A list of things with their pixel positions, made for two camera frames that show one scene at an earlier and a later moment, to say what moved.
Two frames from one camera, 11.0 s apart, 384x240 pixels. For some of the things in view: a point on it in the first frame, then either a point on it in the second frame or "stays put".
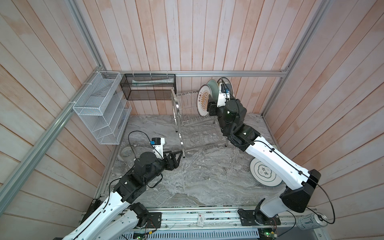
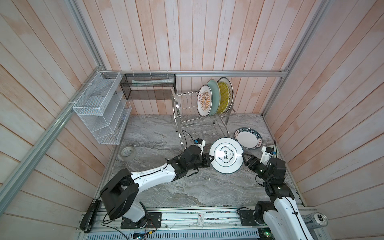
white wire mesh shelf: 104,109 stays put
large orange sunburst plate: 225,80 stays put
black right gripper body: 220,114 -> 259,169
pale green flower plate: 215,89 stays put
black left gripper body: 160,165 -> 201,161
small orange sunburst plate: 205,91 stays put
